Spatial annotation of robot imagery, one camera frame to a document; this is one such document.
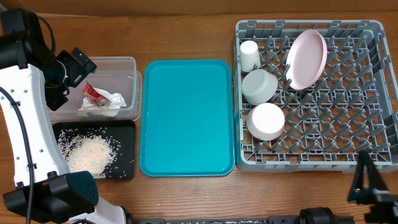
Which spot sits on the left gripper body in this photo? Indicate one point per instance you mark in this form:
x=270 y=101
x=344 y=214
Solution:
x=76 y=71

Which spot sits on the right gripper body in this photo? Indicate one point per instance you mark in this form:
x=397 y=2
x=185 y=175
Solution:
x=387 y=210

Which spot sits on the red foil snack wrapper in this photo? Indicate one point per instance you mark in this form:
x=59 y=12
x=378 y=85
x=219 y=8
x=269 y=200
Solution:
x=94 y=96

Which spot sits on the white napkin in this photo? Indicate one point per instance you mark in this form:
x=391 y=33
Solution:
x=116 y=101

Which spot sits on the pink bowl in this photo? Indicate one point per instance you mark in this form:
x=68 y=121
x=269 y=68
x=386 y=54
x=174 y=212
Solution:
x=266 y=121

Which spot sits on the pink plate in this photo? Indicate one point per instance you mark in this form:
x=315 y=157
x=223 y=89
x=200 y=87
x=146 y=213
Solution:
x=306 y=59

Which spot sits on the grey bowl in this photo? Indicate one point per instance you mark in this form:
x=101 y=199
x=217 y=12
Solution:
x=259 y=86

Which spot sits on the pale green cup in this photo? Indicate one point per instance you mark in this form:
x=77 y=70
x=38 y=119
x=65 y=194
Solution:
x=249 y=56

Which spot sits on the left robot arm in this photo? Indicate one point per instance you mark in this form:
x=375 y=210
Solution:
x=35 y=80

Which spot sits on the grey dishwasher rack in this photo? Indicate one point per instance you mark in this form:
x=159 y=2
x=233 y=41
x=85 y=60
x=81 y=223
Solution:
x=351 y=107

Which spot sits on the clear plastic bin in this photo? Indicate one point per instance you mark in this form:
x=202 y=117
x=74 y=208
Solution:
x=114 y=75

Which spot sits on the white rice leftovers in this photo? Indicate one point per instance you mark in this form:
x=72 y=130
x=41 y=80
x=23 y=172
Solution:
x=88 y=154

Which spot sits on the black plastic tray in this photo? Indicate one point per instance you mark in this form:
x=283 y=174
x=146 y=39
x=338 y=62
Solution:
x=124 y=140

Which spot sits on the teal serving tray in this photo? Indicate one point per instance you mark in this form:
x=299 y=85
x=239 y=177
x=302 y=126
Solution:
x=187 y=125

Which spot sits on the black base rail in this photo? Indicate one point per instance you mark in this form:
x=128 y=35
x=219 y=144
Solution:
x=285 y=219

